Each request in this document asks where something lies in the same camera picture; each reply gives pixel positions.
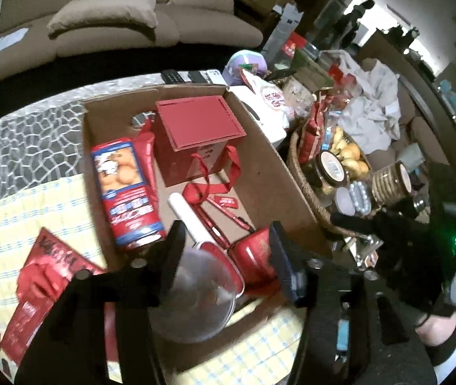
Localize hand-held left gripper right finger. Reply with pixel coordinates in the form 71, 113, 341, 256
268, 220, 438, 385

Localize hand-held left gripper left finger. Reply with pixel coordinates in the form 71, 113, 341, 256
15, 220, 188, 385

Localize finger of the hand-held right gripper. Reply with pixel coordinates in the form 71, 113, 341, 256
329, 211, 384, 237

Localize clear glass bowl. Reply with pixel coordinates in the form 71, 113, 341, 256
147, 242, 237, 344

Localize red and blue cookie tin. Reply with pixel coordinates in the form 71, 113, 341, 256
90, 136, 168, 253

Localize brown cardboard box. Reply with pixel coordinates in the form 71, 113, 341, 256
81, 83, 334, 374

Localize narrow red foil wrapper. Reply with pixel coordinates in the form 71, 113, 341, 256
133, 117, 159, 210

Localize red gift box with handles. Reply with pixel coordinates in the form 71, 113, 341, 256
153, 95, 249, 206

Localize person's right hand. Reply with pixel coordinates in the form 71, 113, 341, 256
371, 204, 456, 318

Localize white lidded jar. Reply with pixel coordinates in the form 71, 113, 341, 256
333, 186, 362, 216

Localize silver pill blister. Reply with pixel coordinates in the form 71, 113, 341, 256
347, 180, 374, 210

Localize white roller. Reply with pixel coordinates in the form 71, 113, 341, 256
167, 192, 217, 246

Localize curved red stick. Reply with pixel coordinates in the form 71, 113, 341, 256
196, 204, 233, 250

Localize woven round container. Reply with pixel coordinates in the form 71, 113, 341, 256
371, 161, 414, 206

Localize glass jar with dark lid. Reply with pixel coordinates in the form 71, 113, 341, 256
311, 150, 351, 194

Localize wicker basket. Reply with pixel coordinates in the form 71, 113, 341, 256
285, 127, 374, 238

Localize small red packet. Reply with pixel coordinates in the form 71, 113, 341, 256
207, 193, 239, 210

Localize yellow fruits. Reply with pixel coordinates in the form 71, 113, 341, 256
329, 125, 373, 178

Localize red snack pack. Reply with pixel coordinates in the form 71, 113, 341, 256
297, 91, 334, 164

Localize white plastic bag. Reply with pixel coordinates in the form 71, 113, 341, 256
331, 53, 402, 154

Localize long printed red foil wrapper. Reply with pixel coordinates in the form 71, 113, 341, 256
1, 227, 109, 366

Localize white bag with red logo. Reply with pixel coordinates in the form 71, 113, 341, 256
227, 73, 293, 146

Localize black remote control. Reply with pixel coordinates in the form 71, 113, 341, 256
159, 69, 229, 86

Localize grey pebble pattern cloth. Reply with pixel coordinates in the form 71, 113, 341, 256
0, 73, 165, 210

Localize purple cap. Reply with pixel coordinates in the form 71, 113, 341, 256
222, 49, 269, 83

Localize dark stand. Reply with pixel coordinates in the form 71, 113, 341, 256
341, 0, 376, 49

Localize grey and white carton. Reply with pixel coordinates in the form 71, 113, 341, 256
265, 1, 306, 54

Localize beige sofa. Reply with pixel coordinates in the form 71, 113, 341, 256
0, 0, 266, 98

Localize beige cushion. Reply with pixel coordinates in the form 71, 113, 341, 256
47, 0, 159, 41

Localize white papers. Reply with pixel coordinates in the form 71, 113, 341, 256
0, 27, 31, 64

